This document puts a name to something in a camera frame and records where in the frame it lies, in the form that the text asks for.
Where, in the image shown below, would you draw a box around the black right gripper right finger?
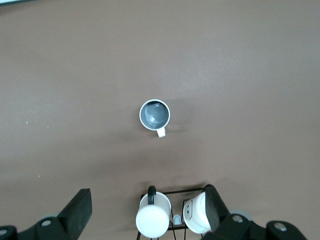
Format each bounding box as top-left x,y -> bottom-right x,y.
203,184 -> 252,240

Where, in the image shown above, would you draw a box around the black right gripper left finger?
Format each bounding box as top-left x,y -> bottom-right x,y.
32,188 -> 93,240

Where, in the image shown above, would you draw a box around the grey mug with white outside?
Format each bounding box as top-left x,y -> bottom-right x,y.
138,99 -> 171,139

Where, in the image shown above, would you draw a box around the white mug with face print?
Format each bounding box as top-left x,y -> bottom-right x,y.
182,191 -> 213,235

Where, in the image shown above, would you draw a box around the black wire mug rack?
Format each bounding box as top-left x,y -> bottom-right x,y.
136,188 -> 209,240

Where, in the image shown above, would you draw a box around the white mug with black handle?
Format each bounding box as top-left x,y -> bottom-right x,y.
135,185 -> 172,239

